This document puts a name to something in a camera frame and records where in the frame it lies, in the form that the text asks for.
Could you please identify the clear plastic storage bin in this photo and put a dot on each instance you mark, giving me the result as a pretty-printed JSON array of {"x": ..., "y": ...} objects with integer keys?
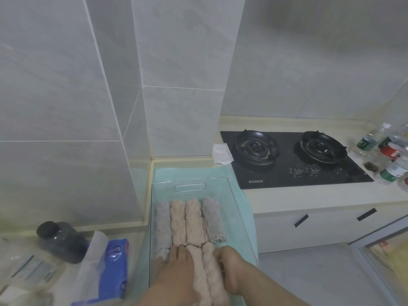
[{"x": 236, "y": 219}]

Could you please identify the white folded cloth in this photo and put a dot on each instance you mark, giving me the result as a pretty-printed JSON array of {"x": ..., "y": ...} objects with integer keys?
[{"x": 222, "y": 154}]

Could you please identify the grey framed glass door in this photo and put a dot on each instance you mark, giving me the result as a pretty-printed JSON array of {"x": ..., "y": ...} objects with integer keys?
[{"x": 382, "y": 264}]

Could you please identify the cluster of red cap bottles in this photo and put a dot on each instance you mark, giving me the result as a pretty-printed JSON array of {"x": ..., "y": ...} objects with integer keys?
[{"x": 392, "y": 149}]

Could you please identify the black gas stove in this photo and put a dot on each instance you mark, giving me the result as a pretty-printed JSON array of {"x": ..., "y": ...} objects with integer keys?
[{"x": 334, "y": 178}]

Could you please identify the grey stove knob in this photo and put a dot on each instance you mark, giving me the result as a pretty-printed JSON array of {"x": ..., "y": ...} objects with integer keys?
[
  {"x": 313, "y": 170},
  {"x": 297, "y": 170}
]

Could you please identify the person's right forearm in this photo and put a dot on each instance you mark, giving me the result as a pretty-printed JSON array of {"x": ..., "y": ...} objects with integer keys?
[{"x": 274, "y": 293}]

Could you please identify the clear bottle green label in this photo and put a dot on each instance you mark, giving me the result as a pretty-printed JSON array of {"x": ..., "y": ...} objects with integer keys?
[{"x": 366, "y": 143}]

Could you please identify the person's right hand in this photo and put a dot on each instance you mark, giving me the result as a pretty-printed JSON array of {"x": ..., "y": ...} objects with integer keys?
[{"x": 239, "y": 270}]

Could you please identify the dark bottle black cap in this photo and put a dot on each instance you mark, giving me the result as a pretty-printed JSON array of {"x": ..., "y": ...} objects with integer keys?
[{"x": 63, "y": 242}]

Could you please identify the white base cabinet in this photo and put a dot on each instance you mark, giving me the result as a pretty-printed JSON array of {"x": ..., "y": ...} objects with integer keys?
[{"x": 318, "y": 232}]

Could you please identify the person's left hand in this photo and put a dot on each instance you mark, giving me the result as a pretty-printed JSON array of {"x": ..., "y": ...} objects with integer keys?
[{"x": 175, "y": 277}]

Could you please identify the clear bottle white cap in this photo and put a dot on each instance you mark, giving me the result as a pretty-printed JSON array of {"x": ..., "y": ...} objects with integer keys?
[{"x": 28, "y": 270}]

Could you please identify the black burner grate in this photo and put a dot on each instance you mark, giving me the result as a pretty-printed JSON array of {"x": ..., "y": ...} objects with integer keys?
[
  {"x": 322, "y": 146},
  {"x": 255, "y": 146}
]

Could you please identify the blue white plastic packet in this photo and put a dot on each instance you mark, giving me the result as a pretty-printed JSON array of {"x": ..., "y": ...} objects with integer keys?
[{"x": 111, "y": 270}]

